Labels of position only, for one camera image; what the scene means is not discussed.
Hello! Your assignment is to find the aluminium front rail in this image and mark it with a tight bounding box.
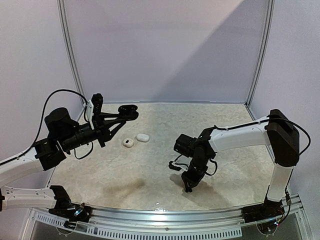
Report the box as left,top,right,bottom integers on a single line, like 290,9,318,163
21,194,313,240

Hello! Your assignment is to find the black oval charging case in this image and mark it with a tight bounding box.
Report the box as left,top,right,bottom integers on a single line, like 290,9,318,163
118,104,139,121

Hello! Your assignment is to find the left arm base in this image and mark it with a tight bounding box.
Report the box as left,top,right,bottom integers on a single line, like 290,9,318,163
48,199,93,223

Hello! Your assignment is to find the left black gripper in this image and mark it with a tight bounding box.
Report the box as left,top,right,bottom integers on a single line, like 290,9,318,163
60,112,126,152

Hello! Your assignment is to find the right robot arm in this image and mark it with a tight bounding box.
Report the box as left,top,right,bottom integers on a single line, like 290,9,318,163
168,109,311,218

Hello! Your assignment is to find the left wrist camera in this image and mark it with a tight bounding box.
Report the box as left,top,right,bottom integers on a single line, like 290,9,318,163
85,93,103,130

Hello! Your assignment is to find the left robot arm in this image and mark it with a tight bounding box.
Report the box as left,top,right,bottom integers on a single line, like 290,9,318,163
0,105,139,217

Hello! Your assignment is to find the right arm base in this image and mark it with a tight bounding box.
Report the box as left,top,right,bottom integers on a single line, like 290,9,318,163
241,196,292,225

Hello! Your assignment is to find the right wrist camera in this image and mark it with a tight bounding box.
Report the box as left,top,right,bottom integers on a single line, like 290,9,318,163
168,161,189,172

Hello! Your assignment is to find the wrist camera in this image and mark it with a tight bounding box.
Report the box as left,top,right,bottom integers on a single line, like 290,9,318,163
168,161,189,172
85,93,103,130

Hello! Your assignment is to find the white oval charging case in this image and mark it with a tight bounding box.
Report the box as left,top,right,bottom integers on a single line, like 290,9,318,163
136,133,150,143

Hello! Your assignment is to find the white square charging case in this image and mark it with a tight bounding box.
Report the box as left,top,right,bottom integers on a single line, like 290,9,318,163
122,138,134,148

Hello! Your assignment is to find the aluminium frame post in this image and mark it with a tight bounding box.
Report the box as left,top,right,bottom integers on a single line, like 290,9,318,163
245,0,275,109
57,0,85,96

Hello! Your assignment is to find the left aluminium frame post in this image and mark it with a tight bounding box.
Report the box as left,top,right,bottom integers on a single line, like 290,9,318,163
57,0,85,96

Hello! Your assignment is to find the right aluminium frame post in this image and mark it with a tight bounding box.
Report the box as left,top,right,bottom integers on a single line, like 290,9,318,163
245,0,275,109

